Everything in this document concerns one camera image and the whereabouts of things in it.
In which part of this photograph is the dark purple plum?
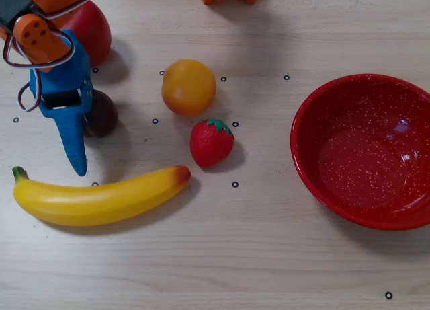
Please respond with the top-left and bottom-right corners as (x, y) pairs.
(82, 89), (119, 139)

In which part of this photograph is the yellow orange round fruit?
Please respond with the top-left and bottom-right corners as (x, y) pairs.
(161, 59), (217, 118)

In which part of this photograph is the yellow banana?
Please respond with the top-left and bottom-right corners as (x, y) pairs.
(11, 165), (192, 227)

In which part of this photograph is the red strawberry with green leaves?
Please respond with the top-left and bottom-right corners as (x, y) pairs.
(189, 118), (235, 169)

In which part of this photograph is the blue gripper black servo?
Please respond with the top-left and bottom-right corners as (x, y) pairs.
(28, 28), (94, 178)

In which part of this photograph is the red speckled bowl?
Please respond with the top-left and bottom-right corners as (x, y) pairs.
(290, 73), (430, 231)

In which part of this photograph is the red apple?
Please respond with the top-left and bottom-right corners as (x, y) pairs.
(61, 0), (112, 69)

